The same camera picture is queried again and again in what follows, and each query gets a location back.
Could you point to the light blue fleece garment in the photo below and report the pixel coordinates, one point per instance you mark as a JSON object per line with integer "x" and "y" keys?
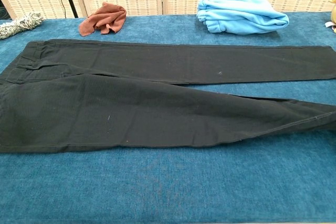
{"x": 241, "y": 14}

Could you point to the yellow plush toy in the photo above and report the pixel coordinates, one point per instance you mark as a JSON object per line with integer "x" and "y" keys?
{"x": 333, "y": 11}

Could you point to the blue carpet table cover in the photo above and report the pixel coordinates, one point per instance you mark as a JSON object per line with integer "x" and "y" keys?
{"x": 157, "y": 182}

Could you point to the rust brown cloth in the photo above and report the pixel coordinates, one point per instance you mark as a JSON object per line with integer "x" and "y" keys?
{"x": 105, "y": 19}

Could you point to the black trousers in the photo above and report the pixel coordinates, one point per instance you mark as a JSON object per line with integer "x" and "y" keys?
{"x": 131, "y": 103}

